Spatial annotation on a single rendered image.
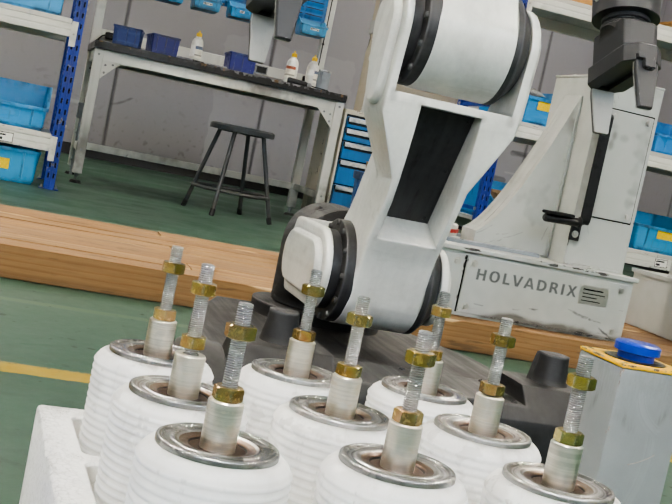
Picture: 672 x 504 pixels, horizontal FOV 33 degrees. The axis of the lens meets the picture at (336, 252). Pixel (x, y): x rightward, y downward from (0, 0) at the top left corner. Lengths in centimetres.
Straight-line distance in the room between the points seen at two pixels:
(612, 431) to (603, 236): 226
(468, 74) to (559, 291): 177
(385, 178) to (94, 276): 137
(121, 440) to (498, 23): 80
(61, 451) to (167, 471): 23
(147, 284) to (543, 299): 108
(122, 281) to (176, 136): 650
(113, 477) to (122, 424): 4
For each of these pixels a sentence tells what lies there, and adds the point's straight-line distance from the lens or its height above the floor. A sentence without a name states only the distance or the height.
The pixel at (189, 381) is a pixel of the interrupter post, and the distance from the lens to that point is 78.
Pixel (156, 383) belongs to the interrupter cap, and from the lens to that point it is 81.
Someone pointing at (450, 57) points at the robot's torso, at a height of 58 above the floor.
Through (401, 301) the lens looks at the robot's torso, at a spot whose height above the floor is 26.
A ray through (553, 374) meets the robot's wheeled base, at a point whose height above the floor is 23.
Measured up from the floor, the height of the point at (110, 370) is 24.
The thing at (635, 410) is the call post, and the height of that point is 28.
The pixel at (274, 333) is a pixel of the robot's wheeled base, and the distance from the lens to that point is 128.
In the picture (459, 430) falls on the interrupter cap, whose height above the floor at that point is 25.
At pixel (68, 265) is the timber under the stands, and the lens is 269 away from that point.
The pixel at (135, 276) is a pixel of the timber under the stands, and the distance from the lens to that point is 270.
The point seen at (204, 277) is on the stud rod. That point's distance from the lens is 77.
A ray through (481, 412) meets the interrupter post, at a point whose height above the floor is 27.
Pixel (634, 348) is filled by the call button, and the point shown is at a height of 33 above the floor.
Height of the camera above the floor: 44
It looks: 5 degrees down
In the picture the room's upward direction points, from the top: 12 degrees clockwise
